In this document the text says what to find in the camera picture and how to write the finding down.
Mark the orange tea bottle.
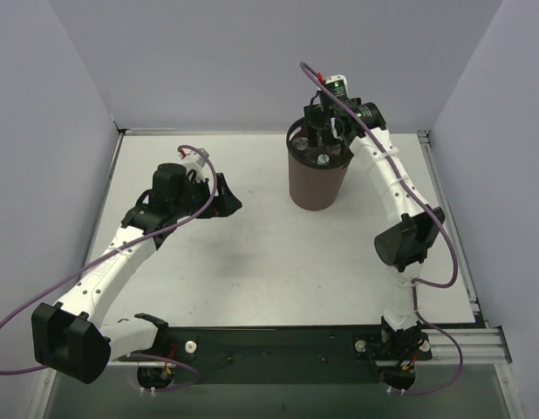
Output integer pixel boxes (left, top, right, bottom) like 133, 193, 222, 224
317, 154, 330, 166

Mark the clear unlabelled plastic bottle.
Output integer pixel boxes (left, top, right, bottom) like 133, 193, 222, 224
327, 143, 342, 156

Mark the clear bottle orange blue label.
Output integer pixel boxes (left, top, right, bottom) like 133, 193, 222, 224
291, 137, 310, 152

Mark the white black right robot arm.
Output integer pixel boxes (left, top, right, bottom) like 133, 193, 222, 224
304, 79, 445, 333

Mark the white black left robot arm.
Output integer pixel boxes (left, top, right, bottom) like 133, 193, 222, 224
31, 163, 242, 384

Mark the brown plastic bin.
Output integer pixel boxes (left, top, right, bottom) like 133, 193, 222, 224
286, 118, 352, 211

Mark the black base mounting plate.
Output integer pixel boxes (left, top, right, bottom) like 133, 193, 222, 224
130, 326, 432, 388

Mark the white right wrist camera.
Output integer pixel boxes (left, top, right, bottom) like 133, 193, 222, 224
322, 74, 348, 96

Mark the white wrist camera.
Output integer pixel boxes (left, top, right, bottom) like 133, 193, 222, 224
177, 147, 211, 182
322, 74, 348, 96

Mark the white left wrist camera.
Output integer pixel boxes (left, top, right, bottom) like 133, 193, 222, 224
177, 147, 211, 182

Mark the aluminium table edge rail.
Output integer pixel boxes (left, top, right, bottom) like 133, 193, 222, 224
78, 133, 177, 230

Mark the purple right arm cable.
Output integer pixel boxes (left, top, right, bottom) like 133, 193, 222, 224
299, 61, 465, 397

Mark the aluminium front rail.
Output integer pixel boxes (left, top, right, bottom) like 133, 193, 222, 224
41, 326, 514, 367

